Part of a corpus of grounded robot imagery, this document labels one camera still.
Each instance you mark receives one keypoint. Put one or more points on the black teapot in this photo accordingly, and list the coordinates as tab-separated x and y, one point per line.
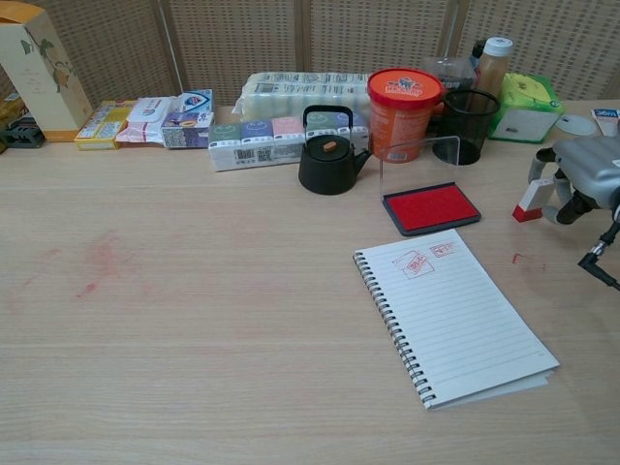
324	169

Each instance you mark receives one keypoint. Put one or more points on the brown bottle with white cap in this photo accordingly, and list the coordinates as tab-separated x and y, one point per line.
494	68

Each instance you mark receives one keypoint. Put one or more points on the white red stamp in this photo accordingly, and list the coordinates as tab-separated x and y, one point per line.
528	201

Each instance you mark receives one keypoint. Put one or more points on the white spiral notepad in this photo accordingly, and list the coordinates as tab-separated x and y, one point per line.
455	319

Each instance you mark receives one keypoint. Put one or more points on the large wrapped paper roll pack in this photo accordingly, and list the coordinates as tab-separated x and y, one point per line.
290	92

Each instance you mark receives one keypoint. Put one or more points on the pink wet wipes pack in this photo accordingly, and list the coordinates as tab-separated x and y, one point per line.
145	121

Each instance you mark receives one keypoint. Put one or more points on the tall beige box orange top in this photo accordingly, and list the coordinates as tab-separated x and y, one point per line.
39	82

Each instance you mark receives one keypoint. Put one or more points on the clear plastic ink pad lid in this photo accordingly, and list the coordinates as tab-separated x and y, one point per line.
416	160

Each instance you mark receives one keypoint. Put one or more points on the green tissue box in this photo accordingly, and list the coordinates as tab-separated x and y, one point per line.
523	111

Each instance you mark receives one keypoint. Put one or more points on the purple carton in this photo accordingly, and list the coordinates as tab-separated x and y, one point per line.
184	131

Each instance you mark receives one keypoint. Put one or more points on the black plastic holder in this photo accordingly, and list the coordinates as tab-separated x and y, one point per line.
19	135

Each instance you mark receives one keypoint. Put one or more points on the blue white carton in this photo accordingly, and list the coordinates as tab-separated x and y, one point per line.
196	102

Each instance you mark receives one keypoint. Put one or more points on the dark bottle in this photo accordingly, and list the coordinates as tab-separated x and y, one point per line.
477	53

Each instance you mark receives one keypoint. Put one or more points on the woven bamboo folding screen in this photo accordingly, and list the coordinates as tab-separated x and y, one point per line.
242	39

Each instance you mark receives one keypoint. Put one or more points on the yellow snack box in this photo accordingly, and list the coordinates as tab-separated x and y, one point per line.
99	127

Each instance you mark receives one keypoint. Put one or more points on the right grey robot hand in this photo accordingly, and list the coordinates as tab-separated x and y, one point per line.
588	169

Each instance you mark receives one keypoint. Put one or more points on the orange snack tub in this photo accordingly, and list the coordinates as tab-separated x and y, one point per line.
402	116

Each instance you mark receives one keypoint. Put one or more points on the blue blister pack of clips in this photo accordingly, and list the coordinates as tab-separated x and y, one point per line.
608	121

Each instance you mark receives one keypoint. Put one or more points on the multicolour pocket tissue pack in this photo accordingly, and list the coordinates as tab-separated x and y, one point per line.
252	140

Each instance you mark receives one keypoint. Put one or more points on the black mesh pen holder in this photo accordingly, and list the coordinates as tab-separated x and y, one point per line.
477	121

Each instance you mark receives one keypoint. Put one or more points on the gold foil package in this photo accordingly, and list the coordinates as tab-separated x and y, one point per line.
9	109

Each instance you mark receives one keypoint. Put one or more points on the white round disc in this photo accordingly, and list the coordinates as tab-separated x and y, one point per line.
576	126

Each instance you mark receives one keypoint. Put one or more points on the red ink pad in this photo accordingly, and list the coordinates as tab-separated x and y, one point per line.
431	206

